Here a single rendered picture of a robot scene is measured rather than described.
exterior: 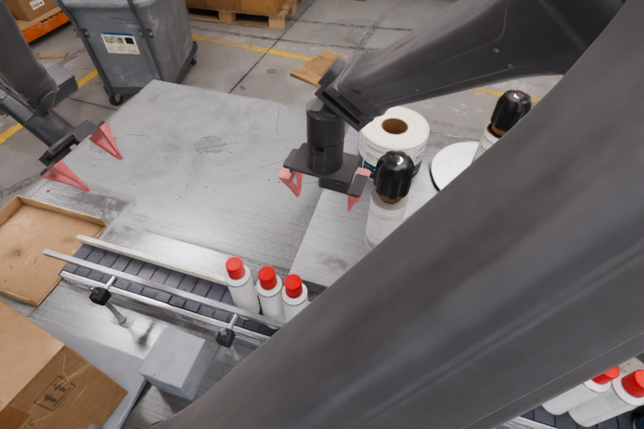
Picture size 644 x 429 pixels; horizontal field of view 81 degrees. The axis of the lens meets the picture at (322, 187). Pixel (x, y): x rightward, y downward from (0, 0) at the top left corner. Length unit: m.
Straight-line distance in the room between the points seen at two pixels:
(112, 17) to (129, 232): 1.89
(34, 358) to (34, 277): 0.52
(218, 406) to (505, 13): 0.22
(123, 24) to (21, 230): 1.78
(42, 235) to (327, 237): 0.81
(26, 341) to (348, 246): 0.67
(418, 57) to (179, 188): 1.08
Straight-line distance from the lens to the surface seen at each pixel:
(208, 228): 1.15
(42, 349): 0.77
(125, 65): 3.08
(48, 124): 0.87
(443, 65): 0.28
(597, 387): 0.83
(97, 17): 2.94
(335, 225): 1.05
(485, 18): 0.23
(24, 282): 1.27
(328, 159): 0.57
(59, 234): 1.32
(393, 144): 1.08
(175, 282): 1.02
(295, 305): 0.76
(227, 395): 0.18
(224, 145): 1.40
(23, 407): 0.79
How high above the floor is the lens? 1.72
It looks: 48 degrees down
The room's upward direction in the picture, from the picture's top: straight up
